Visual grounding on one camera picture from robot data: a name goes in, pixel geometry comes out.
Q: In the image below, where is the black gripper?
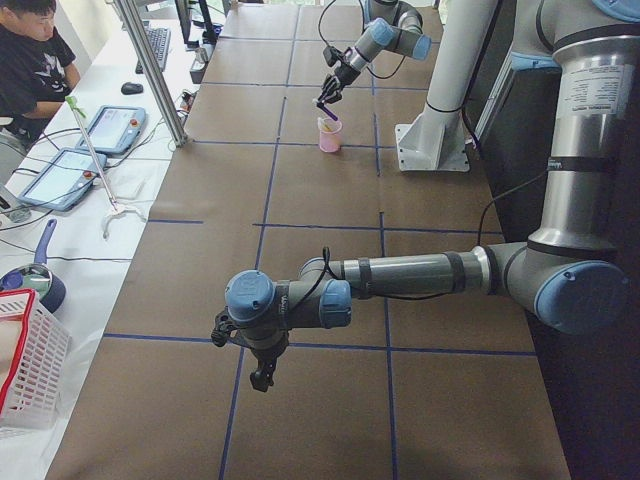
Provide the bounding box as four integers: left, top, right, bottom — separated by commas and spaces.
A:
211, 309, 289, 393
319, 45, 360, 104

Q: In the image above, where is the purple marker pen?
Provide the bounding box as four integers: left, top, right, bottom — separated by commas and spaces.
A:
312, 99, 339, 121

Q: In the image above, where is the pink mesh pen holder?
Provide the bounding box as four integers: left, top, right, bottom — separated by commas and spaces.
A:
317, 117, 342, 153

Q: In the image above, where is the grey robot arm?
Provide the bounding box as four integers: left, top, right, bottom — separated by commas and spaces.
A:
314, 1, 431, 108
211, 1, 639, 391

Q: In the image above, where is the black monitor stand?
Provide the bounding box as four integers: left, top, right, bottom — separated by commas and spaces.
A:
174, 0, 222, 51

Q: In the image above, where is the black keyboard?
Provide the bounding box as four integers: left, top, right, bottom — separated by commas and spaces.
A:
145, 27, 171, 72

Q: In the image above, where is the black computer mouse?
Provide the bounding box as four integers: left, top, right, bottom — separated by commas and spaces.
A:
121, 82, 144, 95

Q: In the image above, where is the grabber reacher tool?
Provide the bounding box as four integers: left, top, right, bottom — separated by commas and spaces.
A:
65, 96, 147, 240

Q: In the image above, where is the red white plastic basket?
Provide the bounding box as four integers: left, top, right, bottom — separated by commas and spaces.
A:
1, 289, 71, 438

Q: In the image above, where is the upper teach pendant tablet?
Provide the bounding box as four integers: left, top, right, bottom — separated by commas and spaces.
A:
86, 105, 147, 155

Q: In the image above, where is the teach pendant tablet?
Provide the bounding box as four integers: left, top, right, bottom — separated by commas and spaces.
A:
18, 148, 98, 211
86, 105, 147, 155

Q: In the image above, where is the blue saucepan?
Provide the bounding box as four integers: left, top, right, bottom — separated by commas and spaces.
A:
1, 219, 66, 313

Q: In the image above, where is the lower teach pendant tablet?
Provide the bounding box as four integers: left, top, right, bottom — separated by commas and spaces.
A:
18, 148, 98, 211

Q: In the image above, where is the person in black shirt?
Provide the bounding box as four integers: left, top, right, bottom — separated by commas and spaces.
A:
1, 1, 80, 148

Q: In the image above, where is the aluminium frame post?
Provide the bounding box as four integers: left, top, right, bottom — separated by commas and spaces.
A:
114, 0, 188, 148

